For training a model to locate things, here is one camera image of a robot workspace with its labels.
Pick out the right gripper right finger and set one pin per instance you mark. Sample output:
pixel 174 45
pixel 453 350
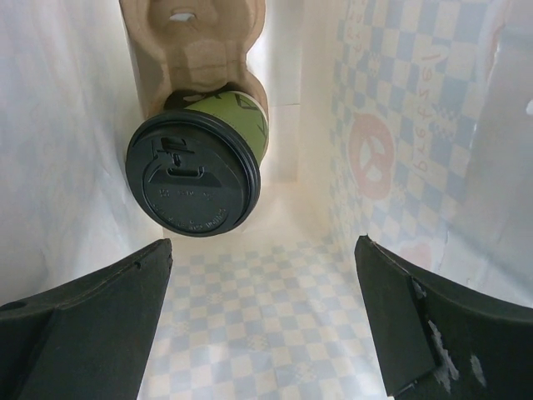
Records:
pixel 437 339

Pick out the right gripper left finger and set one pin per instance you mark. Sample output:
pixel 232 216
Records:
pixel 89 338

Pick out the black cup lid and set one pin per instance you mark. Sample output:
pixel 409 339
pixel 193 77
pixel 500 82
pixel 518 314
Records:
pixel 192 173

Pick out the checkered paper takeout bag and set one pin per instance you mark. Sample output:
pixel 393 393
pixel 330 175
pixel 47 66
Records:
pixel 407 121

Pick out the green paper coffee cup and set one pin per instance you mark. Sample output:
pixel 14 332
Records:
pixel 236 108

